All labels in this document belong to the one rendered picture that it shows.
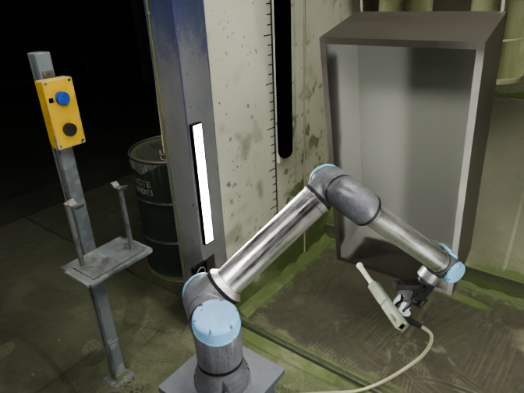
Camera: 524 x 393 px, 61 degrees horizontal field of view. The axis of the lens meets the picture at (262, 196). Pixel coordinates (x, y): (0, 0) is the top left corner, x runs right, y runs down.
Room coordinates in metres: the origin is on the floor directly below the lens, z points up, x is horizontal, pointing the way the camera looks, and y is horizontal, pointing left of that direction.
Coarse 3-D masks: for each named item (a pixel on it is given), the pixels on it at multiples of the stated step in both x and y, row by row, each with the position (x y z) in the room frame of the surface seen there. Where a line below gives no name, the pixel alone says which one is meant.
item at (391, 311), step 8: (360, 264) 1.86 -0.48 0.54; (368, 280) 1.74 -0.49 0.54; (368, 288) 1.69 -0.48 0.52; (376, 288) 1.65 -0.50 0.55; (376, 296) 1.61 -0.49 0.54; (384, 296) 1.58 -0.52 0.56; (384, 304) 1.54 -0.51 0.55; (392, 304) 1.52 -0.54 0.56; (384, 312) 1.51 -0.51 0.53; (392, 312) 1.47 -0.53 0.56; (400, 312) 1.49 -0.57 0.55; (392, 320) 1.44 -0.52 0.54; (400, 320) 1.41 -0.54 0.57; (408, 320) 1.52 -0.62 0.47; (416, 320) 1.54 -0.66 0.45; (400, 328) 1.40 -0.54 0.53
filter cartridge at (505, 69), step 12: (480, 0) 2.65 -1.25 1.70; (492, 0) 2.59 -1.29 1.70; (516, 0) 2.53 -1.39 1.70; (516, 12) 2.53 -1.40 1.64; (516, 24) 2.53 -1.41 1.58; (504, 36) 2.55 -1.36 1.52; (516, 36) 2.54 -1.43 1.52; (504, 48) 2.53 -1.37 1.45; (516, 48) 2.53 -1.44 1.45; (504, 60) 2.54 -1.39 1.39; (516, 60) 2.54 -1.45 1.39; (504, 72) 2.54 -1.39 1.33; (516, 72) 2.54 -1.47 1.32; (504, 84) 2.53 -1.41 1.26
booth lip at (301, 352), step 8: (248, 328) 2.01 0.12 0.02; (256, 328) 1.99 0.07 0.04; (264, 336) 1.94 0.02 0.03; (272, 336) 1.92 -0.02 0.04; (280, 344) 1.87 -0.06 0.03; (288, 344) 1.86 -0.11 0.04; (296, 352) 1.81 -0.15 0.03; (304, 352) 1.79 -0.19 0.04; (312, 360) 1.75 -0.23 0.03; (320, 360) 1.73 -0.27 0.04; (328, 368) 1.68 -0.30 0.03; (336, 368) 1.67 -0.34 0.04; (344, 376) 1.63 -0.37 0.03; (352, 376) 1.62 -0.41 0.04; (360, 384) 1.57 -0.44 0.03; (368, 384) 1.56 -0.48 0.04; (376, 392) 1.52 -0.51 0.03; (384, 392) 1.51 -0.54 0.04
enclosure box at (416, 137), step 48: (336, 48) 1.96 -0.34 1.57; (384, 48) 2.07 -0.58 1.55; (432, 48) 1.94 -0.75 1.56; (480, 48) 1.50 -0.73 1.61; (336, 96) 1.98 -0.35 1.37; (384, 96) 2.10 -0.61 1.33; (432, 96) 1.97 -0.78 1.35; (480, 96) 1.56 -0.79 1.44; (336, 144) 1.99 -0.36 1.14; (384, 144) 2.15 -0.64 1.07; (432, 144) 2.00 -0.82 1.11; (480, 144) 1.72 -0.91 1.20; (384, 192) 2.20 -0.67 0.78; (432, 192) 2.04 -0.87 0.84; (336, 240) 2.01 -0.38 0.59; (384, 240) 2.13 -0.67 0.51; (432, 240) 2.07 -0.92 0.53
